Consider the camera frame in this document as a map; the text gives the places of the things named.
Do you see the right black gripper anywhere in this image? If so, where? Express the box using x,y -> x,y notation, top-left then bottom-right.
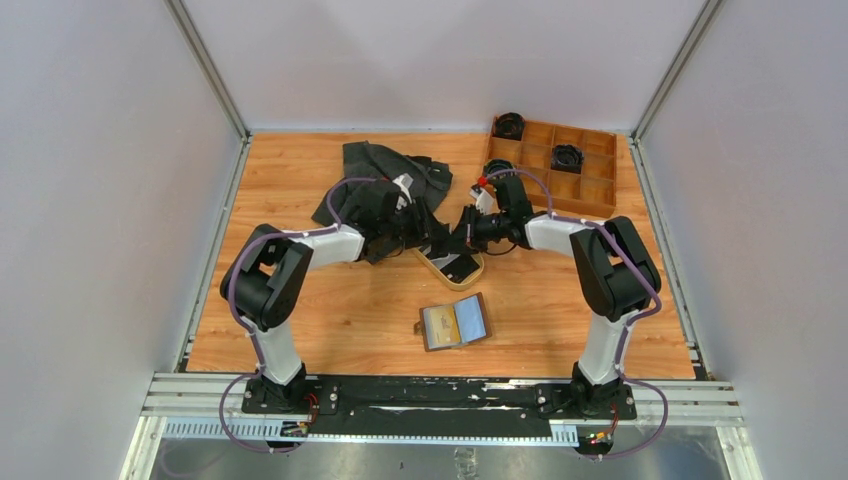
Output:
440,204 -> 511,255

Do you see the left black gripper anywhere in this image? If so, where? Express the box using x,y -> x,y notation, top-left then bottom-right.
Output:
380,196 -> 449,250

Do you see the black credit card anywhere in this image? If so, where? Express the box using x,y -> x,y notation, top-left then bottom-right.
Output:
440,255 -> 480,284

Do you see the oval wooden card tray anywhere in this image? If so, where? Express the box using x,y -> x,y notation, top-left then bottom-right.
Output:
413,246 -> 485,291

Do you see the yellow credit card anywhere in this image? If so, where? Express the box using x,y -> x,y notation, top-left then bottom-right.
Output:
422,305 -> 461,350

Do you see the brown leather card holder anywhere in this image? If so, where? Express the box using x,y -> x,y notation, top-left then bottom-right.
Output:
414,292 -> 493,352

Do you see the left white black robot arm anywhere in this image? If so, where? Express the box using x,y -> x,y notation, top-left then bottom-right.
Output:
220,175 -> 450,413

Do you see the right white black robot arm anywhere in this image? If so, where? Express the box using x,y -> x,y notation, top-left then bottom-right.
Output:
431,169 -> 662,418

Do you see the dark grey dotted cloth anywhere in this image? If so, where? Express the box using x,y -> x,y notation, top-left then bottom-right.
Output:
311,141 -> 453,264

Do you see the dark green coiled belt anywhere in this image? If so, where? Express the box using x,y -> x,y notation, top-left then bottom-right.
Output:
482,158 -> 515,181

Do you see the black coiled belt top left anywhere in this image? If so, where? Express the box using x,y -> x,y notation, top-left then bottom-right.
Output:
492,112 -> 526,141

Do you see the black coiled belt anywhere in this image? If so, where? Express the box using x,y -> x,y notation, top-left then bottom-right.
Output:
550,144 -> 584,174
492,112 -> 526,141

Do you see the black coiled belt middle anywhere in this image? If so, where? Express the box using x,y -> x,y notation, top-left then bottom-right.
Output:
550,144 -> 584,174

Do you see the wooden compartment tray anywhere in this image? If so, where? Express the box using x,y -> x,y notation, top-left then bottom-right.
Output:
483,112 -> 618,218

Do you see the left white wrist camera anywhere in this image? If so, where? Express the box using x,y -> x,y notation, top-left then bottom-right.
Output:
392,173 -> 414,209

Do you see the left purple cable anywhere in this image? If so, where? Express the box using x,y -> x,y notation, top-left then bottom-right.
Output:
218,176 -> 379,456

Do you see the purple cable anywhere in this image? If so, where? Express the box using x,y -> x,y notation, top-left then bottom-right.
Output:
218,176 -> 379,456
478,168 -> 670,461

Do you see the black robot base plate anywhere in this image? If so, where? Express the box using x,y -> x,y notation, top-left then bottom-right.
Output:
241,375 -> 637,439

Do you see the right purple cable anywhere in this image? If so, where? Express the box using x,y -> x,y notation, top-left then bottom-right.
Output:
478,168 -> 670,461

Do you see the aluminium frame rail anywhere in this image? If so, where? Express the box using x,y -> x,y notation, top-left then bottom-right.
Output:
142,373 -> 744,427

